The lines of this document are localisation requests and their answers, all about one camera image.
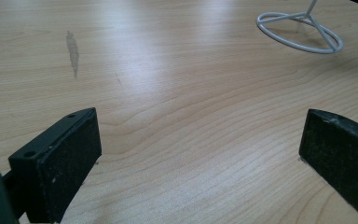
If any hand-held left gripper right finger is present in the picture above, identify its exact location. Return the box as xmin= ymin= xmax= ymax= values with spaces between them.
xmin=298 ymin=107 xmax=358 ymax=224

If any white wire display rack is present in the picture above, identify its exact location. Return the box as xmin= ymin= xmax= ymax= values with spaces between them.
xmin=255 ymin=0 xmax=345 ymax=55

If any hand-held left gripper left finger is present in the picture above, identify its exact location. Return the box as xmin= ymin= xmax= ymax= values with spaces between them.
xmin=7 ymin=106 xmax=103 ymax=224

